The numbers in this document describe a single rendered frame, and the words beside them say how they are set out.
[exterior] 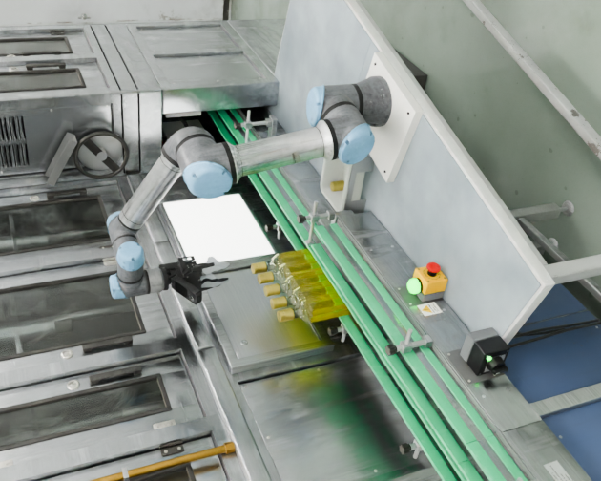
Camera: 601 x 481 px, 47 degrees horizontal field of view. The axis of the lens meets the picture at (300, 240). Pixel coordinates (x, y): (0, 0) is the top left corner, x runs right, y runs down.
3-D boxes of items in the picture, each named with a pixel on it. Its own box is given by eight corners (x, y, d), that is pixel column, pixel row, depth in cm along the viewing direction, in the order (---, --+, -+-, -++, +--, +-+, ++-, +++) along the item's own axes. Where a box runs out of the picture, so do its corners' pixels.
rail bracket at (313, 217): (326, 238, 234) (292, 243, 229) (334, 196, 224) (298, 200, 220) (330, 243, 232) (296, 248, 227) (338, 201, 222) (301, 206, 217)
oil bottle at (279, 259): (326, 257, 238) (268, 266, 230) (328, 243, 234) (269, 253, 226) (333, 267, 234) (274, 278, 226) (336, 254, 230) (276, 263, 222)
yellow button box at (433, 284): (431, 282, 203) (409, 286, 201) (437, 262, 199) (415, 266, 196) (444, 298, 198) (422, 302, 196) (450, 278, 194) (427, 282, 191)
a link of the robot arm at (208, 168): (360, 96, 198) (172, 138, 184) (382, 130, 189) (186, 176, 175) (356, 129, 207) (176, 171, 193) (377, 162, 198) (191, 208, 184)
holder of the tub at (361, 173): (340, 198, 251) (320, 201, 248) (352, 131, 235) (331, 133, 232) (361, 225, 239) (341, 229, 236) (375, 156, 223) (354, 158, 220)
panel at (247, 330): (240, 197, 283) (157, 207, 270) (240, 190, 281) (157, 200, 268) (333, 351, 219) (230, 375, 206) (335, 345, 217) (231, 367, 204)
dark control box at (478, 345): (485, 347, 184) (459, 354, 181) (493, 325, 179) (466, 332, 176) (504, 369, 178) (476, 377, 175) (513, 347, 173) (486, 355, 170)
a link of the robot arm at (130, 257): (112, 233, 202) (112, 258, 210) (119, 261, 195) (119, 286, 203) (138, 230, 205) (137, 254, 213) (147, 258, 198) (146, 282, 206)
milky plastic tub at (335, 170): (341, 186, 248) (319, 189, 245) (350, 130, 235) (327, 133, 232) (362, 213, 236) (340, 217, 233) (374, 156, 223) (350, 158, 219)
